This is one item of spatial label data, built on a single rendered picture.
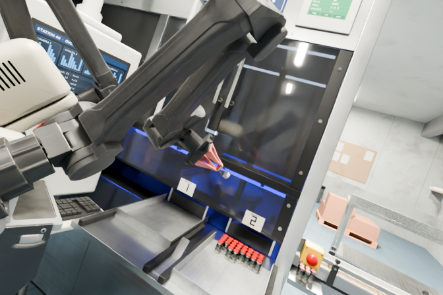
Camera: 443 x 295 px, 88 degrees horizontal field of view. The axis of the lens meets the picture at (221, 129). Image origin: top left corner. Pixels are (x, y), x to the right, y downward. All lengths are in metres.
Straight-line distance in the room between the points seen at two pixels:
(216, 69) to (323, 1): 0.78
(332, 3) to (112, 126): 0.98
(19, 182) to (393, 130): 8.71
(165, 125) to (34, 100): 0.25
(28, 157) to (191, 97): 0.28
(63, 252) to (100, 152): 1.34
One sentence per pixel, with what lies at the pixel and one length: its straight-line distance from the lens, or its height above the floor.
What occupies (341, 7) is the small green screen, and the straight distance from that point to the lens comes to 1.14.
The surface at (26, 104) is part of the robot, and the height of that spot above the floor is 1.27.
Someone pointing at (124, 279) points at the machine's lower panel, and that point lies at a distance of 1.46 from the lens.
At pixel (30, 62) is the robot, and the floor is 1.35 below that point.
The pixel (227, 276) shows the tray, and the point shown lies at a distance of 0.92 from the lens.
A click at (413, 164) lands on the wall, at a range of 8.79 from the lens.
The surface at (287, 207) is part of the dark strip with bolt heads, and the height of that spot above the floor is 1.13.
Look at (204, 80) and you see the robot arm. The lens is 0.47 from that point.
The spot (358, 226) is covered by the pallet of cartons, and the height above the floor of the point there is 0.29.
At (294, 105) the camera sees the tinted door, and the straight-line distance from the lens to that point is 1.01.
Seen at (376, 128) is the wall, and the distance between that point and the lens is 8.73.
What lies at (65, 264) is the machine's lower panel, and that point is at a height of 0.31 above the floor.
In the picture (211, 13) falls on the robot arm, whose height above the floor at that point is 1.50.
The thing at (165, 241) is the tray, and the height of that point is 0.90.
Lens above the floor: 1.36
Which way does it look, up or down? 2 degrees down
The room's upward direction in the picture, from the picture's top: 20 degrees clockwise
